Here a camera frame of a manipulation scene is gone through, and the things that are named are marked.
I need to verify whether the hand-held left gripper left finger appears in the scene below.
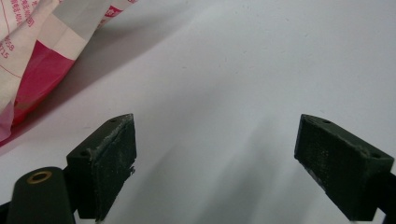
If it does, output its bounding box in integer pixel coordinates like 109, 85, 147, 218
65, 113, 137, 222

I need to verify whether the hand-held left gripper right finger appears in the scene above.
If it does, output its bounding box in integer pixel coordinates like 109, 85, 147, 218
293, 113, 395, 222

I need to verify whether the red and white seasoning bag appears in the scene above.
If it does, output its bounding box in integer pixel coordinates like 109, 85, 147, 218
0, 0, 139, 147

